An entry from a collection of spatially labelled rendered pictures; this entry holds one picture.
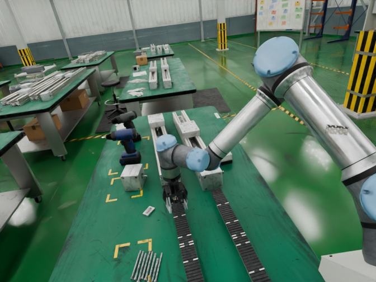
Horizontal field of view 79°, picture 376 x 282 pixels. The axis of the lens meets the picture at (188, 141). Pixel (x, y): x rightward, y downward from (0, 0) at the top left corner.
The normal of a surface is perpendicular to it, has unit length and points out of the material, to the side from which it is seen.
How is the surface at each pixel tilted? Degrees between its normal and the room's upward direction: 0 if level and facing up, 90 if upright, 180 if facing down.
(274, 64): 49
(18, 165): 90
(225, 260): 0
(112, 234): 0
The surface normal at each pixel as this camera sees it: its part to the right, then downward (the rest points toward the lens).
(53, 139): 0.13, 0.47
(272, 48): -0.56, -0.25
